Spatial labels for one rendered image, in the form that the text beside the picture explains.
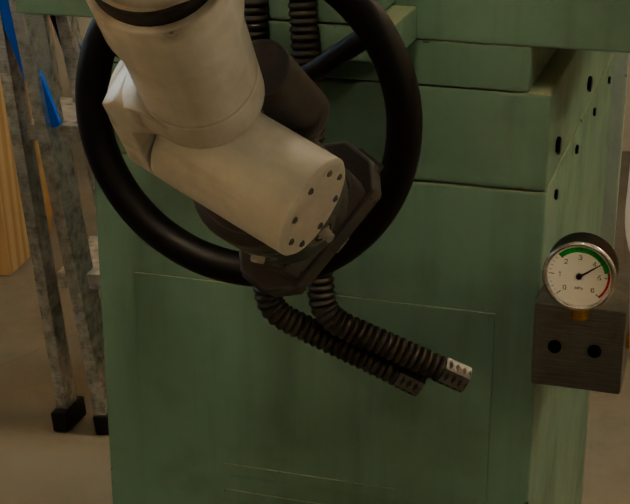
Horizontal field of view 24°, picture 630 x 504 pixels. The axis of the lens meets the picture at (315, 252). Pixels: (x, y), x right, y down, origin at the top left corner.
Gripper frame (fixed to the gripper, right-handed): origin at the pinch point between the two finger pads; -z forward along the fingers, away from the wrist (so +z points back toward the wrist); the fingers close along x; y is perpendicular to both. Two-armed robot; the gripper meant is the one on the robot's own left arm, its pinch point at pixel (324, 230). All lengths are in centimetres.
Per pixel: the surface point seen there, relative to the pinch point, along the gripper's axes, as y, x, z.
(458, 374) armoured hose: -10.5, -2.5, -22.4
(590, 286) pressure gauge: -14.7, 10.5, -21.4
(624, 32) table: -4.2, 28.6, -16.4
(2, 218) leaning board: 108, -41, -162
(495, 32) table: 4.7, 22.3, -16.7
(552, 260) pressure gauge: -10.9, 10.1, -20.4
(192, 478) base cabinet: 7, -29, -41
